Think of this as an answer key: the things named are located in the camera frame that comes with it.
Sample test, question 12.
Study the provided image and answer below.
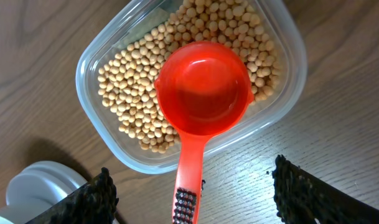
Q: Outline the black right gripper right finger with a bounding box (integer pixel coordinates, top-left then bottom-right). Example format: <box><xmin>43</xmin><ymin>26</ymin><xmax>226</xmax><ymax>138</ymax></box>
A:
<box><xmin>272</xmin><ymin>155</ymin><xmax>379</xmax><ymax>224</ymax></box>

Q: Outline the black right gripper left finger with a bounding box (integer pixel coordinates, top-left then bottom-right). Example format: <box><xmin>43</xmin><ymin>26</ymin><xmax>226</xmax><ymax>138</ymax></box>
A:
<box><xmin>27</xmin><ymin>167</ymin><xmax>119</xmax><ymax>224</ymax></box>

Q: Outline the red measuring scoop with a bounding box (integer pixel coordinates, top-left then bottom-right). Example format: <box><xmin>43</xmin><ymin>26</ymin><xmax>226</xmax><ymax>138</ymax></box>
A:
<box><xmin>154</xmin><ymin>41</ymin><xmax>254</xmax><ymax>223</ymax></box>

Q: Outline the white digital kitchen scale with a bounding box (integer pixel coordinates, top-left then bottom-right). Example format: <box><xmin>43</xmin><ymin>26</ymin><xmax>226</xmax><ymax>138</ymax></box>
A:
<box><xmin>0</xmin><ymin>161</ymin><xmax>90</xmax><ymax>224</ymax></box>

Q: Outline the clear plastic container of beans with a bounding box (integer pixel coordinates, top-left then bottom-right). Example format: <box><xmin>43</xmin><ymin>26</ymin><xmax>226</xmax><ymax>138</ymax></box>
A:
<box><xmin>75</xmin><ymin>0</ymin><xmax>307</xmax><ymax>174</ymax></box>

